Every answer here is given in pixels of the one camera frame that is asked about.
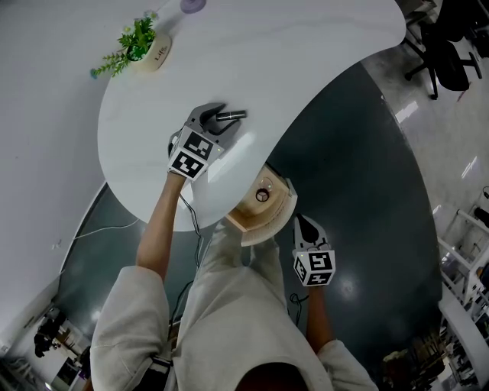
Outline person's white sweatshirt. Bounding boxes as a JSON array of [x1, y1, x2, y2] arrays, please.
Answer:
[[89, 265, 379, 391]]

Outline dark striped strap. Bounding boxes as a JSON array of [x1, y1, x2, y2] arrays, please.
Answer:
[[147, 354, 173, 391]]

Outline white power cable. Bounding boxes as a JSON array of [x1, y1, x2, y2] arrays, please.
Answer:
[[72, 217, 141, 241]]

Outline green plant in cream pot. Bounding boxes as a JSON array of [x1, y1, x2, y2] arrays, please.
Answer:
[[90, 11, 173, 79]]

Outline white curved desk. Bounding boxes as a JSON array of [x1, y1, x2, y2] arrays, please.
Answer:
[[97, 0, 406, 233]]

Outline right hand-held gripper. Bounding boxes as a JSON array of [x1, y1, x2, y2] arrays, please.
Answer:
[[292, 213, 337, 288]]

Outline black office chair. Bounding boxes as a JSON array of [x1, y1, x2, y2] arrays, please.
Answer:
[[403, 22, 483, 101]]

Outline person's light trousers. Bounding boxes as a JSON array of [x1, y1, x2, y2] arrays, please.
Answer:
[[186, 221, 287, 329]]

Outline small grey lantern lamp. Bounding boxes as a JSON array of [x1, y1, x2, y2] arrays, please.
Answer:
[[179, 0, 208, 15]]

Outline black rectangular stick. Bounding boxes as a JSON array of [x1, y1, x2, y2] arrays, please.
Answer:
[[215, 109, 248, 122]]

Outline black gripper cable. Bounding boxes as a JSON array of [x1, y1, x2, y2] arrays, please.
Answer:
[[167, 192, 204, 344], [289, 292, 310, 325]]

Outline person's right forearm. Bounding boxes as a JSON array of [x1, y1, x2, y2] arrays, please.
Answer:
[[305, 284, 335, 352]]

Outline white metal frame rack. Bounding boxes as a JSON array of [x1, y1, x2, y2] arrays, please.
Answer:
[[435, 208, 489, 306]]

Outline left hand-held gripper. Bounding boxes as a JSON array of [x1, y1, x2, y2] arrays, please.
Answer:
[[167, 102, 242, 183]]

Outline person's left forearm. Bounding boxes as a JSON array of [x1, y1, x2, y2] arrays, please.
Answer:
[[135, 171, 192, 283]]

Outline large wooden drawer white front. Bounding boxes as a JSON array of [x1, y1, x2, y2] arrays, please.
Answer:
[[225, 163, 298, 247]]

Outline black tripod equipment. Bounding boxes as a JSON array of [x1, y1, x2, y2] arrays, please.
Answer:
[[33, 309, 68, 358]]

